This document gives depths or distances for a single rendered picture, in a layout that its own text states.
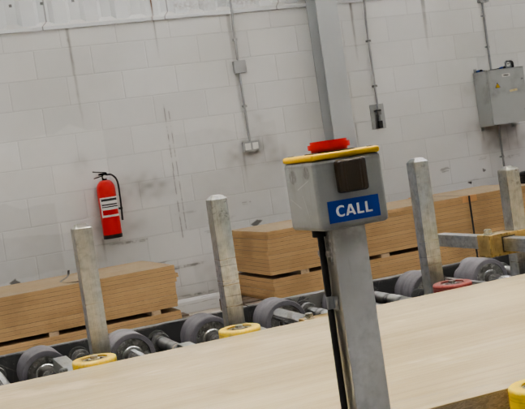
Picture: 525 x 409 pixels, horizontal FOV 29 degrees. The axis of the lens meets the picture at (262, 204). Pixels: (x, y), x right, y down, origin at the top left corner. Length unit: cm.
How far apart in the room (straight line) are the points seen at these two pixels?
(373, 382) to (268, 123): 773
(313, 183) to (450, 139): 859
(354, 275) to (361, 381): 10
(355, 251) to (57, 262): 722
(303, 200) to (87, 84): 731
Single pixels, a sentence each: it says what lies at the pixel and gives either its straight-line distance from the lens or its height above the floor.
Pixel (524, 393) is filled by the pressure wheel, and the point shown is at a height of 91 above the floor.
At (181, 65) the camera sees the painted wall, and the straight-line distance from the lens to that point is 845.
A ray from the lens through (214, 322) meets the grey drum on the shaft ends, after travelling 246.
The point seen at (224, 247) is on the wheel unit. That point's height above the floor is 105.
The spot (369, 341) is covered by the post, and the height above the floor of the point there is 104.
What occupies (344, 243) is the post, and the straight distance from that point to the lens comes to 95.
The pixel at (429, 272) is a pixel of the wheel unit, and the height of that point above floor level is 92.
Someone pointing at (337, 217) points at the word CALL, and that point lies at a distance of 92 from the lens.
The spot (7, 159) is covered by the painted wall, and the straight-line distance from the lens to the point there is 806.
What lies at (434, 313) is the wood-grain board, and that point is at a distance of 184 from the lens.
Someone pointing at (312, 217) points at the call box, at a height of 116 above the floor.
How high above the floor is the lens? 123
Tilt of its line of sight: 3 degrees down
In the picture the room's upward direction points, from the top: 8 degrees counter-clockwise
